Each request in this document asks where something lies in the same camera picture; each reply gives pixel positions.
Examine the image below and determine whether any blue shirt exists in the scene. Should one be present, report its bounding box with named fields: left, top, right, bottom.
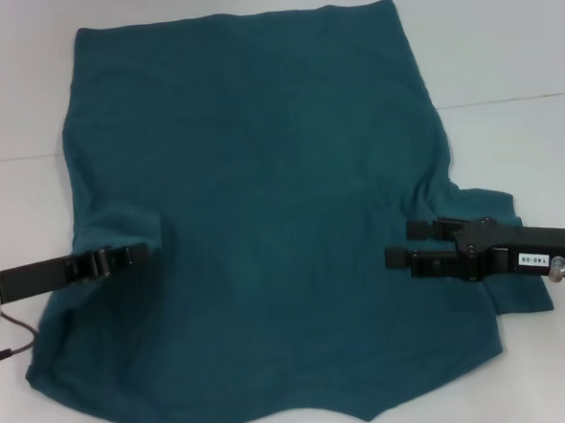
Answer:
left=2, top=0, right=563, bottom=423

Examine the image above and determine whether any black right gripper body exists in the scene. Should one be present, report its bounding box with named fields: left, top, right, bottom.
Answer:
left=453, top=212, right=565, bottom=286

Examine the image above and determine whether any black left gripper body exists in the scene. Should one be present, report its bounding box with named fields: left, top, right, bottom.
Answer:
left=0, top=255, right=78, bottom=306

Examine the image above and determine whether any dark left arm cable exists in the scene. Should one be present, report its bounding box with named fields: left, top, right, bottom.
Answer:
left=0, top=310, right=38, bottom=367

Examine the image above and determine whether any silver elbow plug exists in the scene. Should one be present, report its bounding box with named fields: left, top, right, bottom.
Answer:
left=546, top=255, right=565, bottom=283

